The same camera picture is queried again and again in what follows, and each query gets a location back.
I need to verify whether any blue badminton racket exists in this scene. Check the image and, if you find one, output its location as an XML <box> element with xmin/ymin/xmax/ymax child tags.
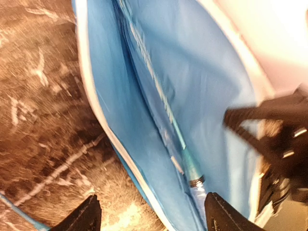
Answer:
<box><xmin>118</xmin><ymin>0</ymin><xmax>206</xmax><ymax>222</ymax></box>
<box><xmin>0</xmin><ymin>193</ymin><xmax>51</xmax><ymax>231</ymax></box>

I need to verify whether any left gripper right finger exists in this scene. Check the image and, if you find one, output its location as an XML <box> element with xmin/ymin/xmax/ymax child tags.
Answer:
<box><xmin>205</xmin><ymin>192</ymin><xmax>264</xmax><ymax>231</ymax></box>

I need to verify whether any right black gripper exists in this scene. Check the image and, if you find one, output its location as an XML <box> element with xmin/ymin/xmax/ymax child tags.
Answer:
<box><xmin>223</xmin><ymin>85</ymin><xmax>308</xmax><ymax>211</ymax></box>

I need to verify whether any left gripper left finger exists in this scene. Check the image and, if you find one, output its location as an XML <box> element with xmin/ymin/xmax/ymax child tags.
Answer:
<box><xmin>50</xmin><ymin>195</ymin><xmax>102</xmax><ymax>231</ymax></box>

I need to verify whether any blue racket bag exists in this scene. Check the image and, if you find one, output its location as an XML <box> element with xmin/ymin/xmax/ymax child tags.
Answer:
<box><xmin>72</xmin><ymin>0</ymin><xmax>273</xmax><ymax>231</ymax></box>

